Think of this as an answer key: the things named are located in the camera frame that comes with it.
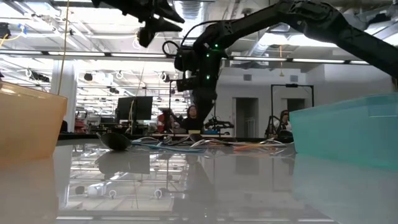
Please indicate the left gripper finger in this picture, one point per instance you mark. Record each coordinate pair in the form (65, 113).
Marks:
(169, 14)
(164, 25)

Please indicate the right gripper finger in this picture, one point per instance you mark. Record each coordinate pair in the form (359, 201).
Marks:
(210, 99)
(199, 102)

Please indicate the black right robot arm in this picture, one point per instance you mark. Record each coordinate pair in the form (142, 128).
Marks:
(311, 18)

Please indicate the black background robot arm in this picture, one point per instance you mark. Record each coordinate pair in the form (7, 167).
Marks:
(217, 124)
(268, 130)

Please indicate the person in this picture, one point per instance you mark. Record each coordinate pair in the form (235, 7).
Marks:
(284, 119)
(191, 123)

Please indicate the long ceiling light strip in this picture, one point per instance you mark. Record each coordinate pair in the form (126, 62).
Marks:
(140, 55)

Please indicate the black metal spoon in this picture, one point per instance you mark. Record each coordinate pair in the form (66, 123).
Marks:
(183, 140)

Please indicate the red background object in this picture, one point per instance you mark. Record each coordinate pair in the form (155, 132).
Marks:
(160, 123)

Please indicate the black computer monitor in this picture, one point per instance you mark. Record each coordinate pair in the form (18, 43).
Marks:
(136, 108)

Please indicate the black rounded object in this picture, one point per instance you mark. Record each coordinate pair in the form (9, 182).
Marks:
(285, 136)

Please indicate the white building column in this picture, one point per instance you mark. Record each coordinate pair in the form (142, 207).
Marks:
(70, 93)

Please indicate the black ceiling box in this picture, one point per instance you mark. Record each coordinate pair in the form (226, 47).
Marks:
(4, 31)

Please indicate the teal plastic bin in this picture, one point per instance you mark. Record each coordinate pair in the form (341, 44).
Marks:
(345, 133)

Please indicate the orange plastic bin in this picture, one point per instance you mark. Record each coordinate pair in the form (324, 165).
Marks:
(28, 124)

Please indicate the silver ventilation duct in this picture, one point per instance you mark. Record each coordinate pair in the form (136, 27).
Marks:
(261, 46)
(192, 9)

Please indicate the black metal rig frame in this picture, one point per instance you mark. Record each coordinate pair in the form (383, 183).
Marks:
(169, 102)
(292, 85)

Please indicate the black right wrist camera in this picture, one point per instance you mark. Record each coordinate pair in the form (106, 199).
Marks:
(186, 59)

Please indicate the wall vent grille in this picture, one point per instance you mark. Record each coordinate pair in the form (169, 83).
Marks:
(293, 78)
(247, 77)

